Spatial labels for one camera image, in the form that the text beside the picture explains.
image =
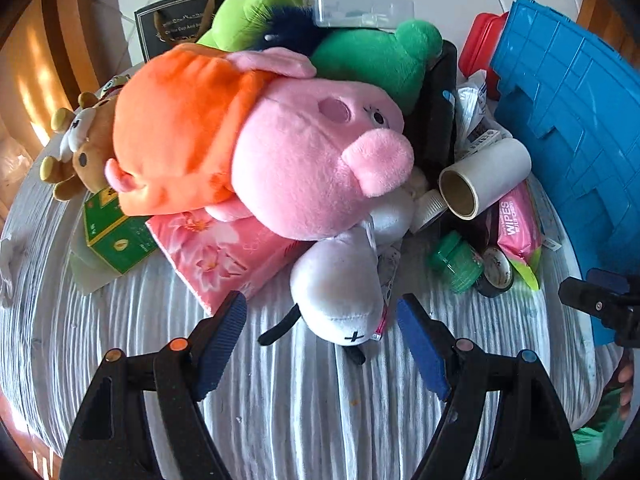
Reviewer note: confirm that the pink floral tissue pack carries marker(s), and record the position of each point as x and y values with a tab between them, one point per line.
213	257

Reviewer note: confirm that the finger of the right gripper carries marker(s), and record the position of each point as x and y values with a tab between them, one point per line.
611	281
618	314

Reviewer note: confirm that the blue plastic crate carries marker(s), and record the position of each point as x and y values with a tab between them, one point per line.
573	101

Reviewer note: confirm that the red lidded container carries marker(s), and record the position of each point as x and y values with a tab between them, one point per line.
480	46

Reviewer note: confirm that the white crumpled glove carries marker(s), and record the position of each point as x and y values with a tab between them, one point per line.
7	264

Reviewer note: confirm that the green plastic jar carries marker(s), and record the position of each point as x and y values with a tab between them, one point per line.
456	262

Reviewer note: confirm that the dark green plush toy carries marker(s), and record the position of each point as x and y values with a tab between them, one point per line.
393	61

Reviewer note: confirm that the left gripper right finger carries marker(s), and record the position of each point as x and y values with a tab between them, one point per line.
531	438

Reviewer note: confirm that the light green plush toy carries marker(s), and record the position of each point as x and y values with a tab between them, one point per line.
238	24

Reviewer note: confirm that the dark tape roll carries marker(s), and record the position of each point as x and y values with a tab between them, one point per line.
497	276

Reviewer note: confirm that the black gift bag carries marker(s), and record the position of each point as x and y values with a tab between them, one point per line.
163	24

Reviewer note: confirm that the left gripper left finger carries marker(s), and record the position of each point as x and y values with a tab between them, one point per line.
111	438

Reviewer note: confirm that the operator hand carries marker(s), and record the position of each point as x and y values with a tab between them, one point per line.
625	376

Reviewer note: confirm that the toothpaste tube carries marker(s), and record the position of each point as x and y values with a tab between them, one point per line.
476	125

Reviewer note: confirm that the orange pink pig plush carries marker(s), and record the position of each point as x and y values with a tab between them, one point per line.
255	134

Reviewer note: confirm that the blue feather toy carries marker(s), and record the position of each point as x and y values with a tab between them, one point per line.
291	27

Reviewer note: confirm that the white plush toy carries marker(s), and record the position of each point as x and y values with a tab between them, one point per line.
341	286

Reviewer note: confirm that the pink green wipes pack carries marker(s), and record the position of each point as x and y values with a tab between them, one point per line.
519	236

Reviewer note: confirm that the green tea box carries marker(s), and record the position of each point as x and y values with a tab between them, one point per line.
107	244

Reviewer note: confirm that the brown teddy bear plush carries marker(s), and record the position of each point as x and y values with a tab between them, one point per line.
86	146

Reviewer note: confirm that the clear plastic case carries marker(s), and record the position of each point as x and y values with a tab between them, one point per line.
380	14

